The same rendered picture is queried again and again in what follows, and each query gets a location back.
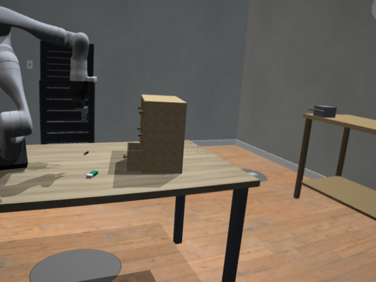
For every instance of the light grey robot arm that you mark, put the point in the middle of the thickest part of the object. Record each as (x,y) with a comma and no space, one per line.
(15,125)

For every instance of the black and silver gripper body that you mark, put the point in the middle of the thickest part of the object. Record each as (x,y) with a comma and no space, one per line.
(79,86)

